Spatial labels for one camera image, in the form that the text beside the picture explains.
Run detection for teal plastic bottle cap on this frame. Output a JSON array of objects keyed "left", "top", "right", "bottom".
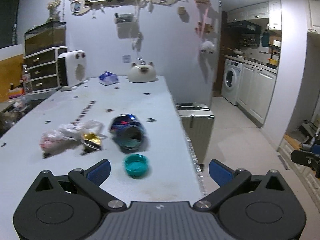
[{"left": 124, "top": 154, "right": 149, "bottom": 178}]

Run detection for white low cabinet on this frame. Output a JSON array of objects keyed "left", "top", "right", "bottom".
[{"left": 277, "top": 134, "right": 320, "bottom": 210}]

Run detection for gold foil wrapper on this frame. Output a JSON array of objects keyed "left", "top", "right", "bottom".
[{"left": 81, "top": 133, "right": 102, "bottom": 152}]

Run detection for crushed blue soda can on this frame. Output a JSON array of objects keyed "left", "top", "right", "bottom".
[{"left": 109, "top": 114, "right": 147, "bottom": 152}]

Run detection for white crumpled plastic bag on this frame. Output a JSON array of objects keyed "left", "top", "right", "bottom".
[{"left": 39, "top": 120, "right": 106, "bottom": 155}]

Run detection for beige ribbed rolling suitcase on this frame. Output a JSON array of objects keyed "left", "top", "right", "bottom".
[{"left": 176, "top": 103, "right": 215, "bottom": 165}]

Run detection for white kitchen cabinets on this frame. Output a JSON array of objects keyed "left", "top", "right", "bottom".
[{"left": 237, "top": 64, "right": 277, "bottom": 125}]

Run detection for blue tissue pack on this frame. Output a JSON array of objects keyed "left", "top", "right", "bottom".
[{"left": 99, "top": 72, "right": 119, "bottom": 86}]

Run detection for white washing machine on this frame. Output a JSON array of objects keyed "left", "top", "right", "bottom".
[{"left": 221, "top": 59, "right": 243, "bottom": 106}]

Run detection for white cat-shaped ceramic box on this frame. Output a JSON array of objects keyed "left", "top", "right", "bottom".
[{"left": 127, "top": 62, "right": 157, "bottom": 83}]

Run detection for white space heater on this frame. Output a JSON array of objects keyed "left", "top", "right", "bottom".
[{"left": 57, "top": 50, "right": 87, "bottom": 90}]

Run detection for water bottle red label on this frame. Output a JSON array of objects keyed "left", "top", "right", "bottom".
[{"left": 22, "top": 64, "right": 33, "bottom": 94}]

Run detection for dark drawer cabinet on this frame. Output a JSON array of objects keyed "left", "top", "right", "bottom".
[{"left": 23, "top": 46, "right": 68, "bottom": 92}]

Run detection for glass fish tank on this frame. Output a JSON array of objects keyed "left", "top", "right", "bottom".
[{"left": 24, "top": 21, "right": 66, "bottom": 56}]

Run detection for dried flower bouquet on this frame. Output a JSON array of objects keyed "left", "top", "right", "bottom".
[{"left": 47, "top": 0, "right": 61, "bottom": 22}]

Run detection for white plush wall toy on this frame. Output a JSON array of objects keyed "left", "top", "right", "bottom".
[{"left": 200, "top": 41, "right": 215, "bottom": 54}]

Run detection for wall-mounted organizer pocket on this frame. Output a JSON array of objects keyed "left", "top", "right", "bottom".
[{"left": 114, "top": 13, "right": 140, "bottom": 39}]

